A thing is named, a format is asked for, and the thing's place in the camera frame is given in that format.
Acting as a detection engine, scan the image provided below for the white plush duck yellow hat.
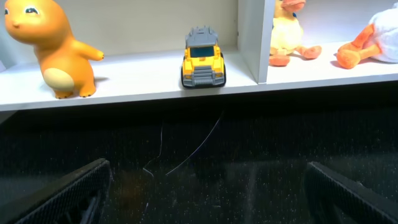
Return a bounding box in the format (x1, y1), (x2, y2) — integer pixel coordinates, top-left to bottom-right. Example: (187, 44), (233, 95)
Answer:
(335, 2), (398, 70)

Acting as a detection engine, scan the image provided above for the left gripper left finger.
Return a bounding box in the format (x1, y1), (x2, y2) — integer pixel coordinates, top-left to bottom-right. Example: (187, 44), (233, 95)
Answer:
(0, 157), (112, 224)

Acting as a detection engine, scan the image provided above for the white shelf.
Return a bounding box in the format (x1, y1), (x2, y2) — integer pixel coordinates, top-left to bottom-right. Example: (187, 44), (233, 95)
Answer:
(0, 0), (398, 125)

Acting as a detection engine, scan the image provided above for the orange rubber dinosaur toy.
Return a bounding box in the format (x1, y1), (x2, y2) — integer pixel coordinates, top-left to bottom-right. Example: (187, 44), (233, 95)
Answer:
(3, 0), (105, 100)

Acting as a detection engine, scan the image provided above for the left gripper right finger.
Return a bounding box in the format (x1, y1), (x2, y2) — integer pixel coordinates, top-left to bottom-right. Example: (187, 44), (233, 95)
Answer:
(303, 161), (398, 224)

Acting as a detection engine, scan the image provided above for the grey and yellow toy truck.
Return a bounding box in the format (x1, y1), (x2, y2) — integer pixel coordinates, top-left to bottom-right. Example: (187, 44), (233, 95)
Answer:
(180, 26), (227, 90)

